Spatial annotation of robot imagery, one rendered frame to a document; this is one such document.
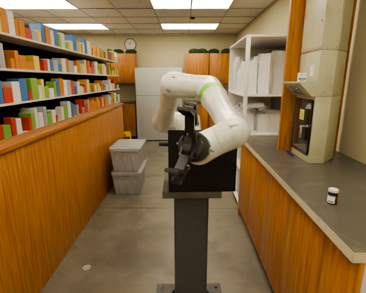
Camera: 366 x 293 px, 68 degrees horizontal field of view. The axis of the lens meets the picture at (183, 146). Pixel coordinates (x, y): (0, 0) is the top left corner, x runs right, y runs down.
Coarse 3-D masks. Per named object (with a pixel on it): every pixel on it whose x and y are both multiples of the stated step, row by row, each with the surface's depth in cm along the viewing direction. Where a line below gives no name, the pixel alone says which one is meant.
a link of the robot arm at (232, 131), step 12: (204, 96) 113; (216, 96) 107; (216, 108) 100; (228, 108) 97; (216, 120) 96; (228, 120) 88; (240, 120) 87; (216, 132) 88; (228, 132) 86; (240, 132) 86; (228, 144) 87; (240, 144) 88
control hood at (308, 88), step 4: (288, 84) 205; (292, 84) 197; (296, 84) 189; (300, 84) 182; (304, 84) 181; (308, 84) 181; (312, 84) 181; (316, 84) 181; (300, 88) 189; (304, 88) 182; (308, 88) 182; (312, 88) 182; (316, 88) 182; (292, 92) 213; (304, 92) 189; (308, 92) 183; (312, 92) 183; (308, 96) 188; (312, 96) 183
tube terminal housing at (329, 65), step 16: (304, 64) 200; (320, 64) 178; (336, 64) 179; (320, 80) 181; (336, 80) 184; (304, 96) 200; (320, 96) 183; (336, 96) 190; (320, 112) 186; (336, 112) 196; (320, 128) 188; (320, 144) 191; (304, 160) 200; (320, 160) 194
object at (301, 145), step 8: (296, 104) 212; (304, 104) 197; (312, 104) 185; (296, 112) 212; (304, 112) 197; (312, 112) 186; (296, 120) 212; (304, 120) 197; (296, 128) 212; (304, 128) 197; (296, 136) 212; (304, 136) 197; (296, 144) 212; (304, 144) 197; (304, 152) 197
